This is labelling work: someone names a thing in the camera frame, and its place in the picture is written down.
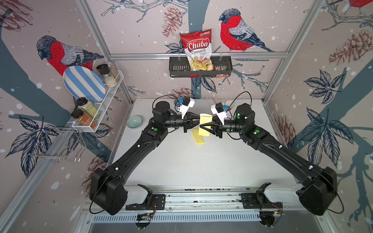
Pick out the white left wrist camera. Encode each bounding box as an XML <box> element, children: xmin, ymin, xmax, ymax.
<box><xmin>179</xmin><ymin>97</ymin><xmax>195</xmax><ymax>119</ymax></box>

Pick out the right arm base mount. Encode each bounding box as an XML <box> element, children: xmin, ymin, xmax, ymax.
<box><xmin>241</xmin><ymin>183</ymin><xmax>283</xmax><ymax>210</ymax></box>

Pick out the red Chuba chips bag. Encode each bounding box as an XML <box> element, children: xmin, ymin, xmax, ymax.
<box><xmin>180</xmin><ymin>29</ymin><xmax>214</xmax><ymax>71</ymax></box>

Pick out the orange spice jar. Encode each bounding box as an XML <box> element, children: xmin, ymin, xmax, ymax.
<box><xmin>71</xmin><ymin>108</ymin><xmax>97</xmax><ymax>130</ymax></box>

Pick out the white wire wall shelf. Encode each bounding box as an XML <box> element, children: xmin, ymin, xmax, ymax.
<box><xmin>72</xmin><ymin>70</ymin><xmax>124</xmax><ymax>133</ymax></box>

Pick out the black wall basket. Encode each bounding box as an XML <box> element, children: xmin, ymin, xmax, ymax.
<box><xmin>169</xmin><ymin>56</ymin><xmax>233</xmax><ymax>78</ymax></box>

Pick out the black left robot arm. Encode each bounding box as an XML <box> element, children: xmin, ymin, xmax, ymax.
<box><xmin>89</xmin><ymin>98</ymin><xmax>200</xmax><ymax>216</ymax></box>

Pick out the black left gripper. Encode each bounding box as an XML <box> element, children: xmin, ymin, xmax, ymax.
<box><xmin>163</xmin><ymin>112</ymin><xmax>205</xmax><ymax>134</ymax></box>

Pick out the yellow square paper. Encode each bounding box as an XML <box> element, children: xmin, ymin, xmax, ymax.
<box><xmin>198</xmin><ymin>114</ymin><xmax>213</xmax><ymax>137</ymax></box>
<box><xmin>192</xmin><ymin>129</ymin><xmax>205</xmax><ymax>146</ymax></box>

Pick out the black cap salt shaker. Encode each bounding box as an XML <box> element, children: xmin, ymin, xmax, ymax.
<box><xmin>96</xmin><ymin>64</ymin><xmax>118</xmax><ymax>87</ymax></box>

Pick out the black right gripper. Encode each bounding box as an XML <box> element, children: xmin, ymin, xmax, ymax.
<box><xmin>200</xmin><ymin>116</ymin><xmax>246</xmax><ymax>140</ymax></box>

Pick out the blue white striped plate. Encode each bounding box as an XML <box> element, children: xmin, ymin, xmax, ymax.
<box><xmin>63</xmin><ymin>66</ymin><xmax>106</xmax><ymax>103</ymax></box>

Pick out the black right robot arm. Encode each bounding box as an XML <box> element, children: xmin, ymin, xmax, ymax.
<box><xmin>200</xmin><ymin>103</ymin><xmax>338</xmax><ymax>216</ymax></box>

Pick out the blue patterned bowl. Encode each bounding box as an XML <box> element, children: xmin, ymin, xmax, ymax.
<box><xmin>174</xmin><ymin>98</ymin><xmax>182</xmax><ymax>110</ymax></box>

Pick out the green spice jar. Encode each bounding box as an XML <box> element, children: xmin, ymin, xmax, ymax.
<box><xmin>76</xmin><ymin>97</ymin><xmax>101</xmax><ymax>120</ymax></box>

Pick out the light green small bowl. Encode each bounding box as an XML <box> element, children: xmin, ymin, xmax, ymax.
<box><xmin>126</xmin><ymin>115</ymin><xmax>143</xmax><ymax>129</ymax></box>

